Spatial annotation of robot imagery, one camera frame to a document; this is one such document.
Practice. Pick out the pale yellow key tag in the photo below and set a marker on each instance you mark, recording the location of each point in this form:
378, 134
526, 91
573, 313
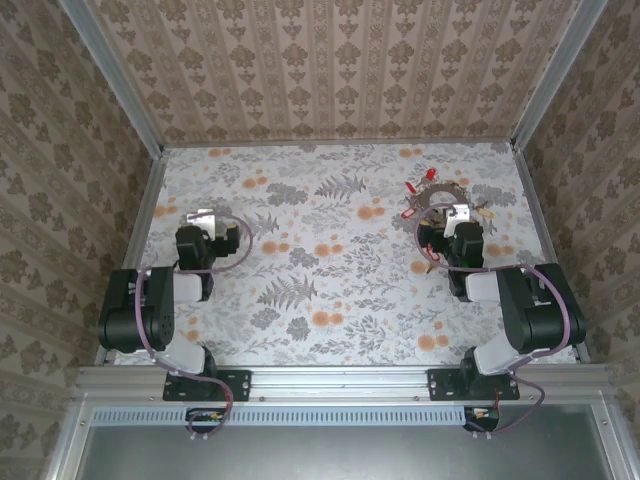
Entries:
486, 215

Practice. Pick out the metal keyring with keys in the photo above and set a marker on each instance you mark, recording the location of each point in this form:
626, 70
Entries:
440, 192

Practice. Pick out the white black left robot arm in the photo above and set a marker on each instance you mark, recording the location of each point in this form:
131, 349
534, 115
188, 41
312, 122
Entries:
120, 310

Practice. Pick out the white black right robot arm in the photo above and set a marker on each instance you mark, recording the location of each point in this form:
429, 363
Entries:
545, 320

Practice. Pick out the floral patterned table cover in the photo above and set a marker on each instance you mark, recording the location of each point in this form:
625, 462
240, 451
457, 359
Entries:
300, 200

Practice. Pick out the black wiring connector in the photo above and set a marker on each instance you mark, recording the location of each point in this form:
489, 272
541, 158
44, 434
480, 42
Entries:
200, 421
487, 422

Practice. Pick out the grey metal sheet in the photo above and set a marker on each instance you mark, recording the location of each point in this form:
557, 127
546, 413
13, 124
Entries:
340, 455

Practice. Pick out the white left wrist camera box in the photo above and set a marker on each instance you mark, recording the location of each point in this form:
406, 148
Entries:
202, 220

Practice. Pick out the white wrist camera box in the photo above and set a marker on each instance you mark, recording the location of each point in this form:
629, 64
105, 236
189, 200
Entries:
202, 220
457, 215

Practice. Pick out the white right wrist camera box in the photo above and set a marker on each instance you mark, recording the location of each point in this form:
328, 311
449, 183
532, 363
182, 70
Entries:
457, 215

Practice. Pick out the aluminium table side rail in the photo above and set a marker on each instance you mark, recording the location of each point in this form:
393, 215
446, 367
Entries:
537, 210
145, 220

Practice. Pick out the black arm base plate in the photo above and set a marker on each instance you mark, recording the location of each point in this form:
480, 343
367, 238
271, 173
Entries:
240, 385
440, 385

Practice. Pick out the thin aluminium table rail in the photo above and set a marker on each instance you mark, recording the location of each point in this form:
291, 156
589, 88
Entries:
340, 143

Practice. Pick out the aluminium mounting rail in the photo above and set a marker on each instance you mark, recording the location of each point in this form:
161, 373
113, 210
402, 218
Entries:
340, 382

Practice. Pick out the aluminium corner post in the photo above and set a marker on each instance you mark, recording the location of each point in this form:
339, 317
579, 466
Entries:
557, 75
110, 75

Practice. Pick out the aluminium frame bar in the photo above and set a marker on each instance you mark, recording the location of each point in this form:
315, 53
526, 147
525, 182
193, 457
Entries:
62, 460
617, 450

